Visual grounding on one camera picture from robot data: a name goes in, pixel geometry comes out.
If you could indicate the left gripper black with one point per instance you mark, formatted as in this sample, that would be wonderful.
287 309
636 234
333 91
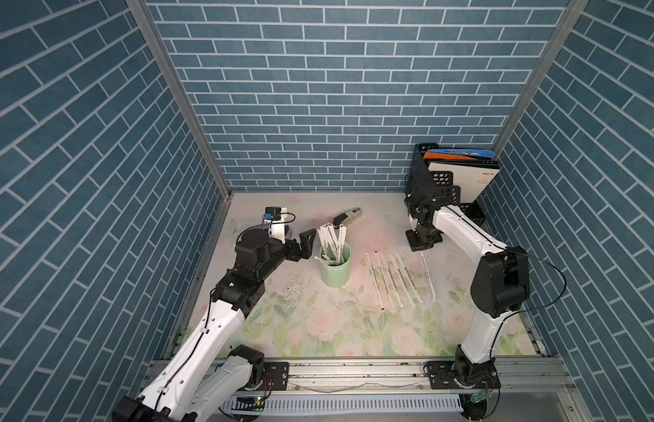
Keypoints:
304 251

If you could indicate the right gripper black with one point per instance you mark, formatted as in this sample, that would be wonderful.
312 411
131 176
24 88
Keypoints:
415 247

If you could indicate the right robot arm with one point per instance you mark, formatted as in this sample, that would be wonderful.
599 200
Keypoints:
500 283

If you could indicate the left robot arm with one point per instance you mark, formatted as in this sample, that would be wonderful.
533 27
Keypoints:
183 391

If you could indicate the wrapped straws in cup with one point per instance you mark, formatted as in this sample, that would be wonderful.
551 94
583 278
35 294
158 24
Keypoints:
332 245

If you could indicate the green cylindrical cup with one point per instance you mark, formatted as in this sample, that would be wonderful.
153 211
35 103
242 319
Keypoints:
336 276

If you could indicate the black mesh file holder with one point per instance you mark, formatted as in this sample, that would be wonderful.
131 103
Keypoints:
425 190

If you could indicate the blue folder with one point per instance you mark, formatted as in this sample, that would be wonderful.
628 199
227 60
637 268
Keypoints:
483 154

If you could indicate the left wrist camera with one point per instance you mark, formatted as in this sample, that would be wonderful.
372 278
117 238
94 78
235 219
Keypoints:
274 221

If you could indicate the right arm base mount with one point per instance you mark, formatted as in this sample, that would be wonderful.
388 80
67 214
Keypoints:
438 375

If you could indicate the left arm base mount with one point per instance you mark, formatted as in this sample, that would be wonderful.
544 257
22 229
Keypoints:
274 377

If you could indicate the white vented cable duct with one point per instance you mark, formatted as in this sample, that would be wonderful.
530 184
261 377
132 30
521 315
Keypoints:
318 405

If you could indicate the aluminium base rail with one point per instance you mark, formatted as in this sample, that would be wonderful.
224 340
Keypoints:
528 374

